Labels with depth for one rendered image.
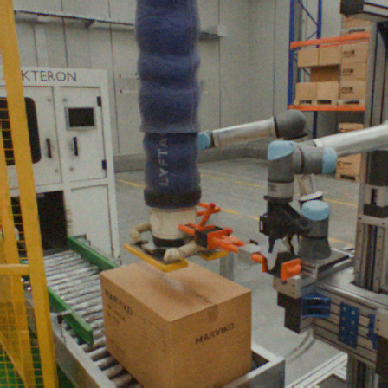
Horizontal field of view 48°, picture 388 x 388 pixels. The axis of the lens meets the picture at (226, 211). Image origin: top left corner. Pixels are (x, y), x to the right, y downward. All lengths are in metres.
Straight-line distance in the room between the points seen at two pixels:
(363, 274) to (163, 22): 1.26
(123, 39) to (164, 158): 9.85
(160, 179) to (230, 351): 0.76
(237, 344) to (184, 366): 0.27
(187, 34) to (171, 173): 0.48
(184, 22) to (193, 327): 1.08
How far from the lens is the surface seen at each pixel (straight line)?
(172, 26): 1.57
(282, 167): 1.18
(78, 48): 10.85
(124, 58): 11.31
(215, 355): 1.80
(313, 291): 1.94
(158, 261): 1.62
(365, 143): 1.42
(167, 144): 1.58
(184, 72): 1.56
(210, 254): 1.68
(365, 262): 1.91
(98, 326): 2.50
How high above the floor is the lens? 1.71
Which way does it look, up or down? 14 degrees down
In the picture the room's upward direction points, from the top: straight up
